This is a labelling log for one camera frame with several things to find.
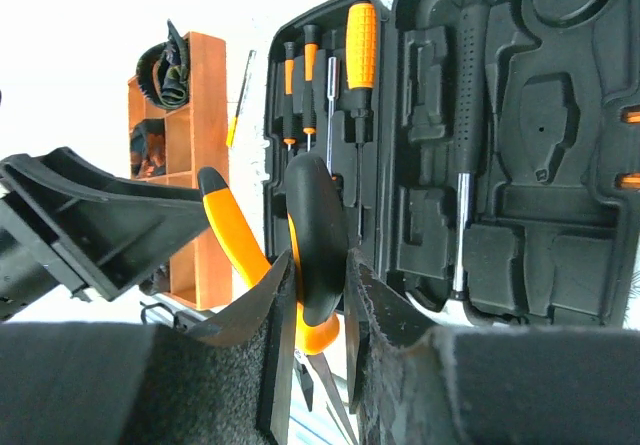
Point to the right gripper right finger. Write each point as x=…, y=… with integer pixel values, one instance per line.
x=413, y=381

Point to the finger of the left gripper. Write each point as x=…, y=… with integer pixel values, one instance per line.
x=66, y=222

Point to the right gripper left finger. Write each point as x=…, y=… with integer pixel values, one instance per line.
x=227, y=380

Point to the orange long-nose pliers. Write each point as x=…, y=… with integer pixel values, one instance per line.
x=319, y=244

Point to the small precision screwdriver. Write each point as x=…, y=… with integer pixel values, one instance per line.
x=311, y=45
x=289, y=135

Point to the black plastic tool case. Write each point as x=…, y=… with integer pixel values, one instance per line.
x=553, y=236

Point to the black orange handle screwdriver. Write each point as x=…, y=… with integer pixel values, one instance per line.
x=332, y=93

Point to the large orange screwdriver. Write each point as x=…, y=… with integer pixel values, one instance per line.
x=361, y=42

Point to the claw hammer black handle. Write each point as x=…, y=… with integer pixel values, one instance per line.
x=469, y=120

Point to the wooden compartment tray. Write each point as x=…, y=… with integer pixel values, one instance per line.
x=200, y=273

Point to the dark patterned rolled cloth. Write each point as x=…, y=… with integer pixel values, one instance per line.
x=163, y=71

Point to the aluminium front rail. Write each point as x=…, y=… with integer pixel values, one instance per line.
x=165, y=310

